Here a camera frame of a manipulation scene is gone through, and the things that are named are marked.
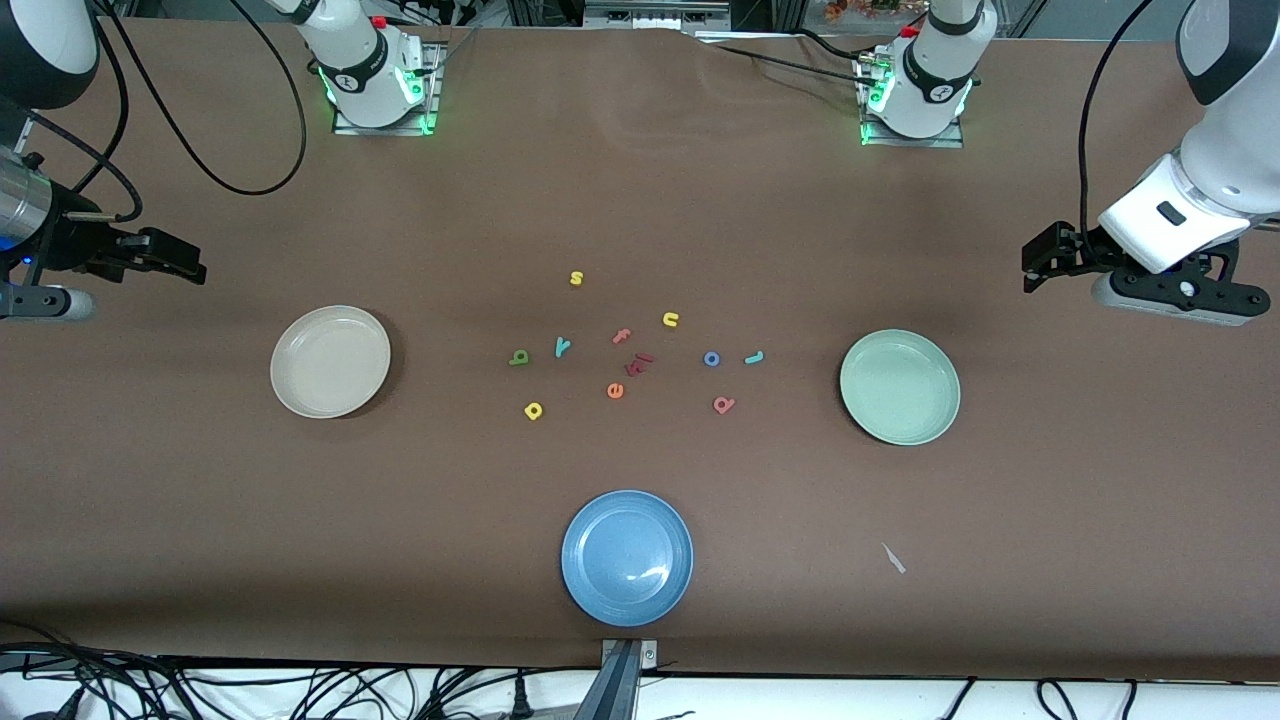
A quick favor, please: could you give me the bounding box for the beige round plate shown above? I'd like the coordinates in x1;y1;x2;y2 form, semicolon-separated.
270;305;392;419

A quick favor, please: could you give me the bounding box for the green round plate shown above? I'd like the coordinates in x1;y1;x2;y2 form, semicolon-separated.
839;329;962;446

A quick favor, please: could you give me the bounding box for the brown table cover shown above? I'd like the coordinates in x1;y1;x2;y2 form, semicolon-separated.
0;15;1280;683

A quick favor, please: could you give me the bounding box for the orange decorative object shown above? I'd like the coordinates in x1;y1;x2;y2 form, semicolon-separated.
825;0;926;23

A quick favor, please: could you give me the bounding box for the grey metal box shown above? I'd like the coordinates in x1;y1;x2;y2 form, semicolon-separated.
583;0;731;31

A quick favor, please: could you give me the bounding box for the blue round plate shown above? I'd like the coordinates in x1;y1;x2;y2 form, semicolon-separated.
561;489;694;628

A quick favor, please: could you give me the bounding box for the long black right arm cable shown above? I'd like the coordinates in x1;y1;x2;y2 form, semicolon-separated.
95;0;308;197

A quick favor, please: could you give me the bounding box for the black cable on table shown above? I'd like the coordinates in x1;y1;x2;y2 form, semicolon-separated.
715;42;881;89
790;28;866;59

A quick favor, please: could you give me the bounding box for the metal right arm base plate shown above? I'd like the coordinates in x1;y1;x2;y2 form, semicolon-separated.
333;40;442;136

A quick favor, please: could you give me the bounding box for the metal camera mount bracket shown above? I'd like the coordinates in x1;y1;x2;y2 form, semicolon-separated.
575;638;661;720

